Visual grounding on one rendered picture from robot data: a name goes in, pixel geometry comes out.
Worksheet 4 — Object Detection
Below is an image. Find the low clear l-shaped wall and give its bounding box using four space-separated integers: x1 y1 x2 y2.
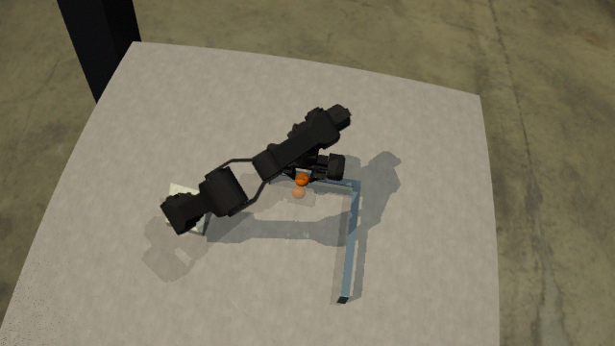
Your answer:
270 175 353 301

